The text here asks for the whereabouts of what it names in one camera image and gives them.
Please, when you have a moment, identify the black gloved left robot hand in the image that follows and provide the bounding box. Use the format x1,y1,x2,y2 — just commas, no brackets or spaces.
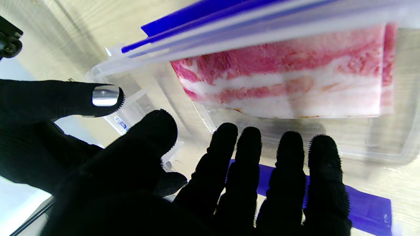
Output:
43,109,352,236

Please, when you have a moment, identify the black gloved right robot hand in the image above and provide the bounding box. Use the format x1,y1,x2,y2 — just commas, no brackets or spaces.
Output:
0,80,125,194

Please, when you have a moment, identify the pink bacon slice stack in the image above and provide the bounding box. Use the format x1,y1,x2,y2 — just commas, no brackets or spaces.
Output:
170,22,398,119

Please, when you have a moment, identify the clear container with blue clips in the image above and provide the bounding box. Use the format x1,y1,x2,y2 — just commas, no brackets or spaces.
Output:
85,0,420,236

